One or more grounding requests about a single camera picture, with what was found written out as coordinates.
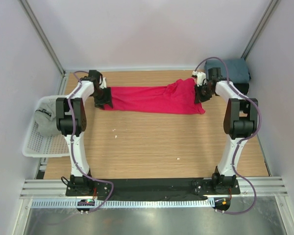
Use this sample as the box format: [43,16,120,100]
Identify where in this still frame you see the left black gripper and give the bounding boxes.
[91,87,113,110]

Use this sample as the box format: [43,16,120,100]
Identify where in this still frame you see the red t shirt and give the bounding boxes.
[104,78,205,115]

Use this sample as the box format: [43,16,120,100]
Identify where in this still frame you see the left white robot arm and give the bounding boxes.
[55,70,113,196]

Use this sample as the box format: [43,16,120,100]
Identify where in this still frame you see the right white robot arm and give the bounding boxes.
[192,68,259,195]

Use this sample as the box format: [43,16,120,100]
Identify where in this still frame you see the folded blue t shirt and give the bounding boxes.
[204,58,250,84]

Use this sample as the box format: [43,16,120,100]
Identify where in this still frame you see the folded black t shirt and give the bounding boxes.
[234,83,249,95]

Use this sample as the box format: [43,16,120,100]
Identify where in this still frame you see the grey t shirt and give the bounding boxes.
[34,104,60,137]

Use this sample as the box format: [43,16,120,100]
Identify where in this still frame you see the white perforated plastic basket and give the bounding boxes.
[23,95,70,158]

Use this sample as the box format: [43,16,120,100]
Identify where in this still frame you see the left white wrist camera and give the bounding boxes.
[99,77,107,89]

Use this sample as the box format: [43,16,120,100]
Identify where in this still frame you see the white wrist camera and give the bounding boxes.
[99,77,107,89]
[192,71,206,87]

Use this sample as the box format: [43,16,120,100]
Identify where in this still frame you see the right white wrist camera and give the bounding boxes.
[192,71,206,87]

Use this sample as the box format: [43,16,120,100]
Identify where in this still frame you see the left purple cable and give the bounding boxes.
[61,70,115,212]

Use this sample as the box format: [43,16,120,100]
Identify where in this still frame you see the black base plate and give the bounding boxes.
[61,177,241,202]

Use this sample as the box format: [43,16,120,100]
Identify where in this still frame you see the right aluminium frame post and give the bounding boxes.
[241,0,281,60]

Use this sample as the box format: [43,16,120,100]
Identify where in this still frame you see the aluminium frame post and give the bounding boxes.
[18,0,65,76]
[241,0,281,60]

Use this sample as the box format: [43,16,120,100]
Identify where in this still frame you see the white slotted cable duct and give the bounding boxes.
[31,198,215,209]

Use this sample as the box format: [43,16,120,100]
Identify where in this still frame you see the left aluminium frame post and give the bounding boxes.
[18,0,65,76]

